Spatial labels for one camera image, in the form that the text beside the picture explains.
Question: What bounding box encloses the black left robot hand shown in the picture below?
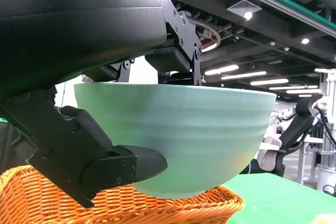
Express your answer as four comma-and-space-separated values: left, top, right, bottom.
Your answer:
0, 0, 203, 208

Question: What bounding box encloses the grey bowl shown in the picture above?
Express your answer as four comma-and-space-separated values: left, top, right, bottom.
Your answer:
73, 82, 278, 199

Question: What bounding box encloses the orange wicker basket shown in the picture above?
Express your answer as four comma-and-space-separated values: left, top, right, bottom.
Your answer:
0, 165, 245, 224

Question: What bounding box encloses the white ceiling air vent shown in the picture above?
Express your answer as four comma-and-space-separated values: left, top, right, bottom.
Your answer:
226, 0, 263, 15

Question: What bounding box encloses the black office chair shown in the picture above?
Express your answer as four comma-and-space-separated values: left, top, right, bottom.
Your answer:
240, 93, 324, 177

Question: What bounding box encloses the green tablecloth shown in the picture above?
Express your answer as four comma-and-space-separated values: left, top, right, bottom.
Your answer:
224, 173, 336, 224

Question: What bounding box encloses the white equipment frame rack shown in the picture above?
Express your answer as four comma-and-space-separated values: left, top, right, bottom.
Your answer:
301, 68, 336, 196

